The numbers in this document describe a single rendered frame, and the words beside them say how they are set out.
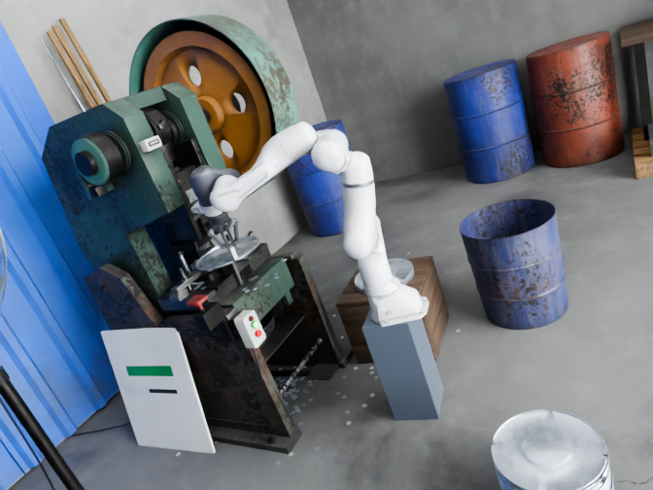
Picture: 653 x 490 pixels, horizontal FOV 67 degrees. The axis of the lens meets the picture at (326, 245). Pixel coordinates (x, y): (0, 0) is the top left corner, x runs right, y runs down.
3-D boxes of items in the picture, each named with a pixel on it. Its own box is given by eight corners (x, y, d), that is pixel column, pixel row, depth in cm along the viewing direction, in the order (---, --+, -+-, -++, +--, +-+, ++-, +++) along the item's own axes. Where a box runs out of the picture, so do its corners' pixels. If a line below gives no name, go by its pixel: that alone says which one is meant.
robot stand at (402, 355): (443, 388, 206) (415, 297, 191) (439, 419, 191) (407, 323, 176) (402, 390, 214) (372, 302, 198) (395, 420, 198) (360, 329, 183)
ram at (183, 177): (228, 223, 212) (200, 158, 202) (206, 238, 201) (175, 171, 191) (201, 227, 222) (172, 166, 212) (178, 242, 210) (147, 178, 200)
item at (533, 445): (606, 415, 138) (606, 413, 137) (607, 505, 115) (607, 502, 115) (500, 407, 153) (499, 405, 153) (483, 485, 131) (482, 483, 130)
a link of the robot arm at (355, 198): (376, 177, 171) (366, 194, 155) (381, 242, 181) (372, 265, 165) (345, 178, 174) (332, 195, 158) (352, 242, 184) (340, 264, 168)
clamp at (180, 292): (206, 280, 212) (196, 259, 208) (180, 301, 199) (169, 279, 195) (197, 281, 215) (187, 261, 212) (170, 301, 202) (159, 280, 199)
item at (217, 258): (268, 246, 201) (267, 244, 201) (202, 277, 193) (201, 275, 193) (250, 233, 227) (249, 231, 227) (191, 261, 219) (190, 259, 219)
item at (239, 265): (279, 268, 211) (267, 241, 206) (260, 286, 200) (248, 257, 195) (236, 272, 224) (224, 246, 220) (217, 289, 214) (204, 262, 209)
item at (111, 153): (146, 180, 184) (119, 122, 176) (122, 191, 175) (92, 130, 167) (111, 189, 196) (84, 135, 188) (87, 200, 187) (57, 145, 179)
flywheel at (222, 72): (199, -11, 218) (156, 114, 264) (167, -8, 203) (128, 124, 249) (322, 93, 215) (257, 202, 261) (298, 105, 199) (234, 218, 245)
